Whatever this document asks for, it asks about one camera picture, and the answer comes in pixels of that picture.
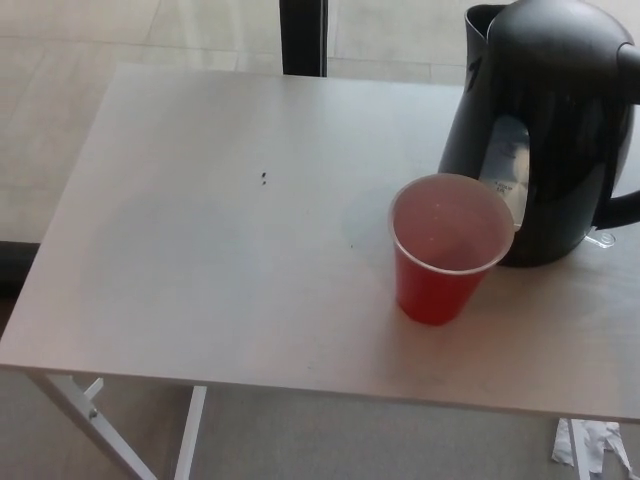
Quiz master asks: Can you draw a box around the straight white metal table leg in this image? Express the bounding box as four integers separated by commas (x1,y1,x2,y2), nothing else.
569,418,595,480
177,385,208,480

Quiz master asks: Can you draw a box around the black vertical window post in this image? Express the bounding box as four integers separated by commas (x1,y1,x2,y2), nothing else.
279,0,329,78

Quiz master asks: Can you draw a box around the black electric kettle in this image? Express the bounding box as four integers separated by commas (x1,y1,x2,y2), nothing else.
437,0,640,268

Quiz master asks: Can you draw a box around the slanted white metal table leg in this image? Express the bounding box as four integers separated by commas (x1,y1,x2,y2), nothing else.
27,374,157,480

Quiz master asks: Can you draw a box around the red plastic cup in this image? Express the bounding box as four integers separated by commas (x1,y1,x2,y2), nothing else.
388,172,516,327

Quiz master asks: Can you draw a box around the crumpled white paper scrap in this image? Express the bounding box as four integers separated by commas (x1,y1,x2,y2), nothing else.
551,418,636,480

